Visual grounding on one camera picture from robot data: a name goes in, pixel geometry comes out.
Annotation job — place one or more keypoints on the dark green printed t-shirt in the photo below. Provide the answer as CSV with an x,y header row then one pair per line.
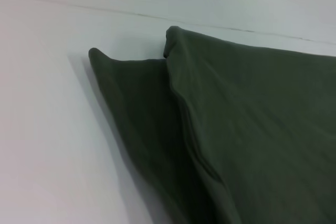
x,y
249,129

